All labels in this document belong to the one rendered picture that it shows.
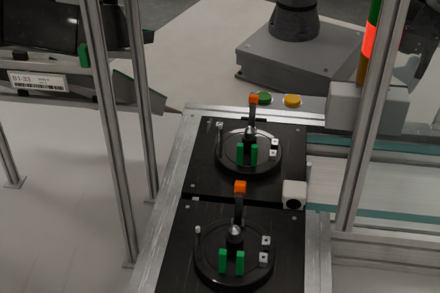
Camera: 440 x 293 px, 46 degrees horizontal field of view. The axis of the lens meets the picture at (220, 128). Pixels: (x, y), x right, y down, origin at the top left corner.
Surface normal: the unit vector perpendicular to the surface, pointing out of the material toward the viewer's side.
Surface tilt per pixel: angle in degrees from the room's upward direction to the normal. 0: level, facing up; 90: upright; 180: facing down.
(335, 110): 90
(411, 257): 90
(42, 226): 0
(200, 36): 0
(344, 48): 1
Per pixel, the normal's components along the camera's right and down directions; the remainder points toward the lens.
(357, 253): -0.14, 0.63
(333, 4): 0.00, -0.77
